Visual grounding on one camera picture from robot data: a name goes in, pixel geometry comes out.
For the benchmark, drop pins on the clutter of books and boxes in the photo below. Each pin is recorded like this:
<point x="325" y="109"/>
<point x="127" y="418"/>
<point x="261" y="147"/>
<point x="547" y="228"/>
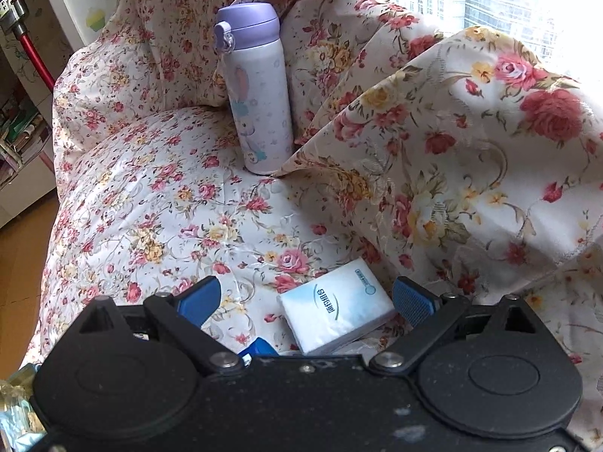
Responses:
<point x="19" y="127"/>

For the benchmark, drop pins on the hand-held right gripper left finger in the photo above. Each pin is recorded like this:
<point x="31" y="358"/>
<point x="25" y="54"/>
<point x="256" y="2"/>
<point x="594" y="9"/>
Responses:
<point x="200" y="299"/>

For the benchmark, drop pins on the small-flower floral sofa cover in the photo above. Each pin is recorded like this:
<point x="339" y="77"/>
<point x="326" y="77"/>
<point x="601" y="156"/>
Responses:
<point x="141" y="197"/>

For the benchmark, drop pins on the small white tissue pack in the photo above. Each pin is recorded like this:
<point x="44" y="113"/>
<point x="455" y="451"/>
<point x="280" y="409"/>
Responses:
<point x="329" y="306"/>

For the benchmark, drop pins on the white cupboard with stickers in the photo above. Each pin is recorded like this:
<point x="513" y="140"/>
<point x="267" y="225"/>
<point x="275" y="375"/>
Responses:
<point x="70" y="9"/>

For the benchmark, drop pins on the white low cabinet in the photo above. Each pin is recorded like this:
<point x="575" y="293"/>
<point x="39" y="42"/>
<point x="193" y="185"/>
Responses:
<point x="33" y="188"/>

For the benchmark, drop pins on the red vacuum cleaner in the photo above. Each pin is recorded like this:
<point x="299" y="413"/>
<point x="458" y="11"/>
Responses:
<point x="33" y="59"/>

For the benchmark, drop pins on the window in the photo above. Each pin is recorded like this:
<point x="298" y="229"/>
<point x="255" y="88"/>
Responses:
<point x="518" y="0"/>

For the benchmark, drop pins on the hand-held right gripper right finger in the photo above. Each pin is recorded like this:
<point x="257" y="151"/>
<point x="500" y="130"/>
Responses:
<point x="414" y="299"/>

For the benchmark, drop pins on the teal tin tray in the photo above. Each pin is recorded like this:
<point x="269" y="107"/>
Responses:
<point x="21" y="376"/>

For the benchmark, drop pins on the purple white thermos bottle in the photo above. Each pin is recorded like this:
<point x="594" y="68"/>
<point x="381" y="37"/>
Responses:
<point x="259" y="103"/>

